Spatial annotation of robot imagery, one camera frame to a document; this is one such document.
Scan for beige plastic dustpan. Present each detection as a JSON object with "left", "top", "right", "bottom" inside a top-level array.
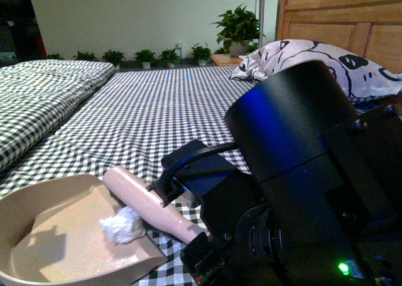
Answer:
[{"left": 1, "top": 174, "right": 166, "bottom": 285}]

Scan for small potted plant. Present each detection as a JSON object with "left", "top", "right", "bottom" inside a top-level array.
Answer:
[
  {"left": 159, "top": 49, "right": 181, "bottom": 68},
  {"left": 73, "top": 51, "right": 98, "bottom": 62},
  {"left": 102, "top": 50, "right": 126, "bottom": 70},
  {"left": 46, "top": 53, "right": 65, "bottom": 60},
  {"left": 135, "top": 49, "right": 155, "bottom": 69},
  {"left": 191, "top": 43, "right": 212, "bottom": 67}
]

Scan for large potted green plant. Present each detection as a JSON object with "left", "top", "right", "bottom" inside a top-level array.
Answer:
[{"left": 212, "top": 4, "right": 263, "bottom": 58}]

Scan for black camera cable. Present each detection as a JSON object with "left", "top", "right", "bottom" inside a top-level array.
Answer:
[{"left": 147, "top": 141, "right": 238, "bottom": 208}]

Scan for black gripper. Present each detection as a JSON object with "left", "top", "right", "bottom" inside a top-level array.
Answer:
[{"left": 181, "top": 170, "right": 281, "bottom": 285}]

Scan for black white checkered bedsheet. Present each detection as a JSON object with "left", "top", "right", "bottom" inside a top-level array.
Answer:
[{"left": 5, "top": 70, "right": 264, "bottom": 285}]

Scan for wooden bed headboard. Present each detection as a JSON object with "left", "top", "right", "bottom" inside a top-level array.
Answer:
[{"left": 275, "top": 0, "right": 401, "bottom": 74}]

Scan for far wooden nightstand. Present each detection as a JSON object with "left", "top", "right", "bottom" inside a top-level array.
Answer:
[{"left": 211, "top": 54, "right": 242, "bottom": 66}]

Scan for folded checkered quilt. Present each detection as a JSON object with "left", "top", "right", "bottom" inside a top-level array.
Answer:
[{"left": 1, "top": 60, "right": 115, "bottom": 170}]

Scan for white tissue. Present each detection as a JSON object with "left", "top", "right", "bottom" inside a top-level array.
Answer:
[{"left": 99, "top": 206, "right": 146, "bottom": 245}]

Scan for white patterned pillow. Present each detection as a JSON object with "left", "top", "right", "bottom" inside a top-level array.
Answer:
[{"left": 228, "top": 39, "right": 402, "bottom": 99}]

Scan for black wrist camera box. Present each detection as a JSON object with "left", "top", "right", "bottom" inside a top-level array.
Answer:
[{"left": 161, "top": 140, "right": 255, "bottom": 208}]

